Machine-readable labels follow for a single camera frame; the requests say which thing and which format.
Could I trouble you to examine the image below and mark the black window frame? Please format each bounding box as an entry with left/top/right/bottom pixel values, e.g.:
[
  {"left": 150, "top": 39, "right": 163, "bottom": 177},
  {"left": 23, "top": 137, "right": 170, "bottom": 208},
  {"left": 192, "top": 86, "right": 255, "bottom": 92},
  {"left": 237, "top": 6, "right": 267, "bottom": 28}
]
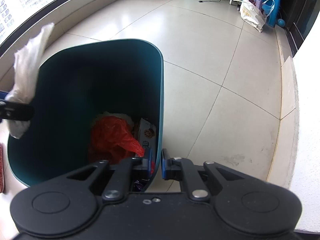
[{"left": 0, "top": 0, "right": 131, "bottom": 55}]

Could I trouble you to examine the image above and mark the white shopping bag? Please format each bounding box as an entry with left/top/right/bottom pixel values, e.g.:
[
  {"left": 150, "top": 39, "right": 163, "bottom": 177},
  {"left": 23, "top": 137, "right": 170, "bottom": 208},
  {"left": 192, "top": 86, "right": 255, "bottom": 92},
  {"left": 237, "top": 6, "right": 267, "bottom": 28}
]
[{"left": 232, "top": 0, "right": 273, "bottom": 33}]

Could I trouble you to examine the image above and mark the cookie snack package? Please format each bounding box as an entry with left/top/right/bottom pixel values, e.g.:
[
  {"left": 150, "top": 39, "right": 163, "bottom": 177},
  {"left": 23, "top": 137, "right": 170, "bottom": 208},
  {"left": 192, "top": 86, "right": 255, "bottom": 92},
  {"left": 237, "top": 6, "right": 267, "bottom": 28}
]
[{"left": 132, "top": 117, "right": 157, "bottom": 188}]

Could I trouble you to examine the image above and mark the clear green plastic wrapper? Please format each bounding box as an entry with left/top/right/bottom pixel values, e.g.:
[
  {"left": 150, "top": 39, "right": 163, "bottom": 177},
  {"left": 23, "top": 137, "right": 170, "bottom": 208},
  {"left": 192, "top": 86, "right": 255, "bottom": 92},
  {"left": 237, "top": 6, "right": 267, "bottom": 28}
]
[{"left": 92, "top": 111, "right": 134, "bottom": 127}]

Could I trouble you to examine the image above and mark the dark teal trash bin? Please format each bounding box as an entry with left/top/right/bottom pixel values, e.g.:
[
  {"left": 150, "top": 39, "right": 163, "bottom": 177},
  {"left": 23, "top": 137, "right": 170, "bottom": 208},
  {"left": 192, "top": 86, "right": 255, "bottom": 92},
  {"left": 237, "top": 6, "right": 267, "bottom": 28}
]
[{"left": 7, "top": 39, "right": 164, "bottom": 186}]

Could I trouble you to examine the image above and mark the white tissue wrapper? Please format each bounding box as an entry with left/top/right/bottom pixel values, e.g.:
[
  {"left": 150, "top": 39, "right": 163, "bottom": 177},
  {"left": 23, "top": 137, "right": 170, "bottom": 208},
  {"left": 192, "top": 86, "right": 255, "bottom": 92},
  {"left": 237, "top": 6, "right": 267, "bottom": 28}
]
[{"left": 5, "top": 23, "right": 54, "bottom": 139}]

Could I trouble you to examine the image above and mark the red plastic bag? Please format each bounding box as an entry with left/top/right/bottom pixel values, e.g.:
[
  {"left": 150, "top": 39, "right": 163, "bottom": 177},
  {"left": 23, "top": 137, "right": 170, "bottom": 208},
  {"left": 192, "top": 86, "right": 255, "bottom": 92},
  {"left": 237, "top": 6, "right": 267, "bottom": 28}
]
[{"left": 89, "top": 116, "right": 144, "bottom": 164}]

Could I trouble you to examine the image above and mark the small blue ball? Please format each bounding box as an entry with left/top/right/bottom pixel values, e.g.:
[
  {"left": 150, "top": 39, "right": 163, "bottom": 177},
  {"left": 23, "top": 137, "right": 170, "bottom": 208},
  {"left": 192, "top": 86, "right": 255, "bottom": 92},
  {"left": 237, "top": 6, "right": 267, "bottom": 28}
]
[{"left": 277, "top": 18, "right": 286, "bottom": 28}]

